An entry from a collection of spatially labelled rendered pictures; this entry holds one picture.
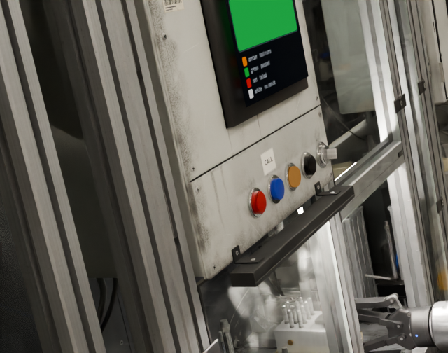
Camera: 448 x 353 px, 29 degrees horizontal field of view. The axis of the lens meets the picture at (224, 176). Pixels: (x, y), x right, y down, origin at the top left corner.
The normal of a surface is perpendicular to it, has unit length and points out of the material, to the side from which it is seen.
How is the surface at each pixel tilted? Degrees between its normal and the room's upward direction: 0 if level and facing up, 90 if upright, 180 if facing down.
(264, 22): 90
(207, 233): 90
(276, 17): 90
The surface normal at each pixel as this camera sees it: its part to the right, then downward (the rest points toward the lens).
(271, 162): 0.87, -0.07
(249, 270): -0.20, -0.96
